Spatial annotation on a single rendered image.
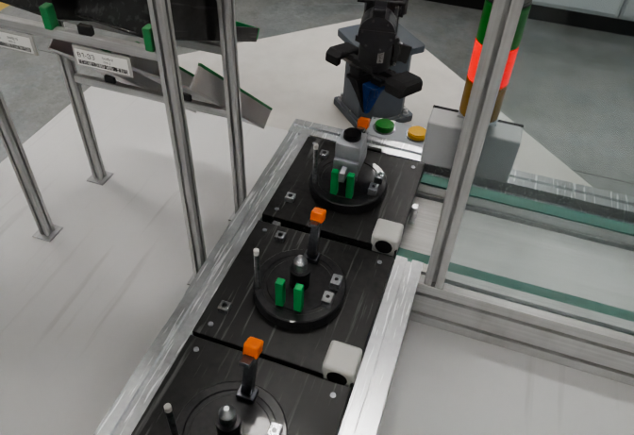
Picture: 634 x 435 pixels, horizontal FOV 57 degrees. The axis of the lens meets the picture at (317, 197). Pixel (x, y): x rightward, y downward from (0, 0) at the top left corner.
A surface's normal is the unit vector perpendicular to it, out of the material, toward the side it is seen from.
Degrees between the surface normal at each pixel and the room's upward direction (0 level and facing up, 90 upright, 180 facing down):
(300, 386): 0
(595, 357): 90
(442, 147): 90
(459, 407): 0
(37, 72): 0
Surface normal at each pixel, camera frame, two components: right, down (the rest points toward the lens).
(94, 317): 0.04, -0.73
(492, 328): -0.32, 0.64
